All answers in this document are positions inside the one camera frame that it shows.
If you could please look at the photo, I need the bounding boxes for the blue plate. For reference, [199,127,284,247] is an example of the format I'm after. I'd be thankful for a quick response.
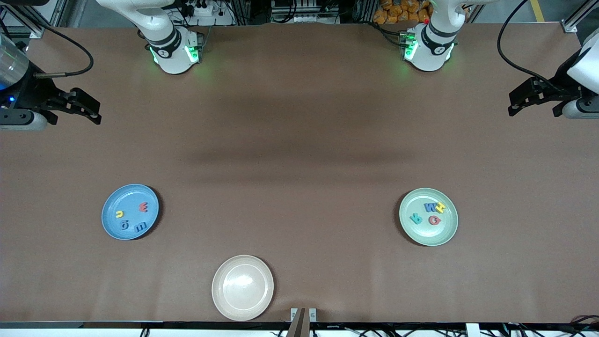
[101,183,160,241]

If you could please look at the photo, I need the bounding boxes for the pile of orange items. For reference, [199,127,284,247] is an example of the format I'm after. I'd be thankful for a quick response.
[373,0,431,24]

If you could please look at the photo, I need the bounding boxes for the white power strip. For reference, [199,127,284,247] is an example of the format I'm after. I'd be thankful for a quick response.
[180,2,233,19]

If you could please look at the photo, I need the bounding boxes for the green plate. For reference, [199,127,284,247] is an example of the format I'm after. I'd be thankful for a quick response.
[399,188,459,247]

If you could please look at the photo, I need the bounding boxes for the black equipment rack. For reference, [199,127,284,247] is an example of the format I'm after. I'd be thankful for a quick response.
[270,0,340,25]

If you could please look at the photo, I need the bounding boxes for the beige plate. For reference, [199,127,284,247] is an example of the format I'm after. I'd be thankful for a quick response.
[212,255,275,322]

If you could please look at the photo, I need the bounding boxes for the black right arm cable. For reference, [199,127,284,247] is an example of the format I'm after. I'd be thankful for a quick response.
[0,16,95,78]

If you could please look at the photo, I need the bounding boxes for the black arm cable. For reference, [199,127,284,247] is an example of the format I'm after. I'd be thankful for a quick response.
[0,16,95,78]
[497,0,569,92]

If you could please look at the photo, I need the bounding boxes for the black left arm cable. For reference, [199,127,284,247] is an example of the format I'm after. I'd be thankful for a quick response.
[497,0,569,92]

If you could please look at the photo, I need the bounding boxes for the aluminium frame post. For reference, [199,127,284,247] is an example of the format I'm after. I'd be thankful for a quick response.
[0,0,64,39]
[563,0,599,33]

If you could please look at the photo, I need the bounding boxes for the black cable bundle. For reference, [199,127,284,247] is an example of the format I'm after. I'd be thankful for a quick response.
[569,315,599,337]

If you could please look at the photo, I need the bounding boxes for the metal table edge bracket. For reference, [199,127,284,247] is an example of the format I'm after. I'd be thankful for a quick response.
[290,308,317,337]

